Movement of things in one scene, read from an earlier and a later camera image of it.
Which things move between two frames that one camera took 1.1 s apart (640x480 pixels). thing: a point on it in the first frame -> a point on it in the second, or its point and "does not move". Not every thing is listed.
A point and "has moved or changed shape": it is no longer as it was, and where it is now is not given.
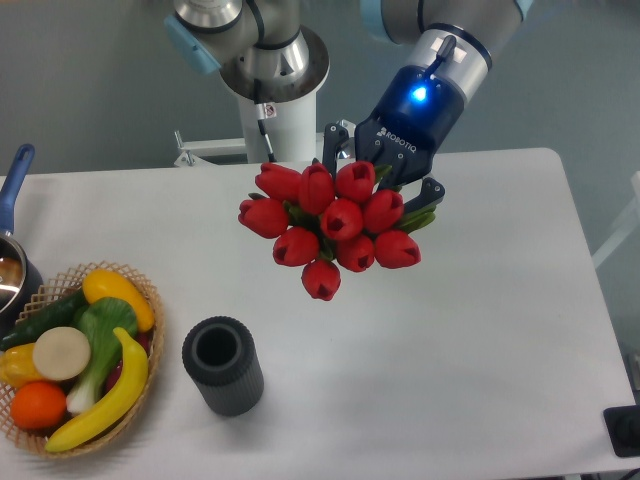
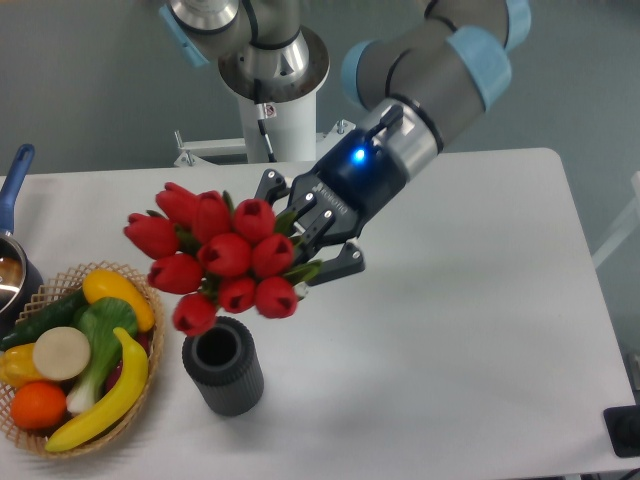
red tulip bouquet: (326, 223) has moved or changed shape
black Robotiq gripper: (415, 118) -> (334, 204)
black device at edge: (623, 429) does not move
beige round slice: (61, 353) does not move
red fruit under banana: (143, 338) does not move
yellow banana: (121, 405) does not move
